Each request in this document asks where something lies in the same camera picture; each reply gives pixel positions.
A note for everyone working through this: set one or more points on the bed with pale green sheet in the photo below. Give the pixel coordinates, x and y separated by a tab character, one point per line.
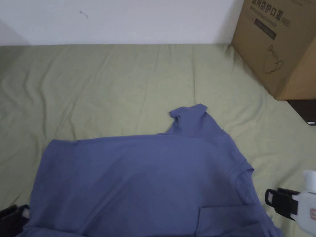
103	93

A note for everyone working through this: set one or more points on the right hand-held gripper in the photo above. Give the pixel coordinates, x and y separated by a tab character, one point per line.
305	202

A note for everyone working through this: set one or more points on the blue shirt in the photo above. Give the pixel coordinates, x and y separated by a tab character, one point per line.
138	182

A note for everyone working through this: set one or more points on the brown cardboard carton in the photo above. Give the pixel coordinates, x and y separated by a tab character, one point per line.
276	49

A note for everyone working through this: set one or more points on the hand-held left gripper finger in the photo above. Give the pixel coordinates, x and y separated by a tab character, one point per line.
12	219

